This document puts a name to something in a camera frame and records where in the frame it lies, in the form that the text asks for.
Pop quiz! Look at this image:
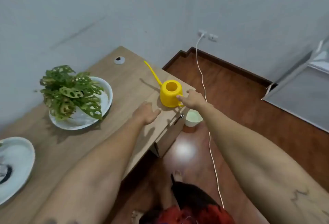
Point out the person's left hand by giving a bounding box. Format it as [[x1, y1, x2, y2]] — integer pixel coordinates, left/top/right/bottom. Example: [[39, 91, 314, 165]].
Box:
[[132, 102, 162, 126]]

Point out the person's right hand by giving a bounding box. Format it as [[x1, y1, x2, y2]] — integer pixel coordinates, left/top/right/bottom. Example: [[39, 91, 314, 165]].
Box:
[[176, 89, 207, 111]]

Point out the yellow watering can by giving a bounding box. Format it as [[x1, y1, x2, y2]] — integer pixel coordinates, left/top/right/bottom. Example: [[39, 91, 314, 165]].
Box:
[[144, 61, 185, 108]]

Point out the holey-leaf monstera plant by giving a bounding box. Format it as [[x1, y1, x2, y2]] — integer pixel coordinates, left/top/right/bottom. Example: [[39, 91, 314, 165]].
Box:
[[35, 65, 105, 122]]

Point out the person's left forearm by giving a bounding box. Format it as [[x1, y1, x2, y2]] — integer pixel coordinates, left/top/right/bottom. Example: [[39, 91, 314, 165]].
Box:
[[32, 115, 155, 224]]

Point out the person's right forearm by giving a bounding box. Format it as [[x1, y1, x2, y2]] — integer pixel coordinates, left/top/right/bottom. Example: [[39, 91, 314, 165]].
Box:
[[198, 102, 329, 224]]

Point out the person's right foot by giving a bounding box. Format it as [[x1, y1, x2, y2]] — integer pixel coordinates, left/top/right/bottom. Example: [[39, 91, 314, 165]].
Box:
[[171, 170, 183, 183]]

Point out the person's foot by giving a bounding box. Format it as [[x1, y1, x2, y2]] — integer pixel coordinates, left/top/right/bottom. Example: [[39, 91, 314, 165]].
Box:
[[131, 210, 144, 224], [171, 170, 183, 183]]

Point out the person's left foot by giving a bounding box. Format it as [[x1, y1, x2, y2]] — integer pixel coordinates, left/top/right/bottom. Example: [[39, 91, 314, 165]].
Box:
[[131, 210, 144, 224]]

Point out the wooden desk drawer cabinet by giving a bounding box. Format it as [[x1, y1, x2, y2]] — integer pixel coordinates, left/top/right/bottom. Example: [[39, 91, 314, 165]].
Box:
[[150, 103, 192, 158]]

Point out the grey white framed panel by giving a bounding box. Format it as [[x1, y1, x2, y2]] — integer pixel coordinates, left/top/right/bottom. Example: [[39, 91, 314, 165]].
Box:
[[261, 36, 329, 132]]

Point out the plain white dish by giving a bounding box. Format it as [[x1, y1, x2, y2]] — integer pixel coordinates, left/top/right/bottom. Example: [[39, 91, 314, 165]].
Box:
[[0, 137, 36, 206]]

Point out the white power cable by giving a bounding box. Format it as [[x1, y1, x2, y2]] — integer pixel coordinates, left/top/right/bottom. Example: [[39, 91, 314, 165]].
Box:
[[196, 35, 225, 209]]

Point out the white dish with brown ring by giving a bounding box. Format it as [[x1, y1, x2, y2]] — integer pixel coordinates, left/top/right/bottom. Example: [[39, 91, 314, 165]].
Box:
[[49, 76, 113, 131]]

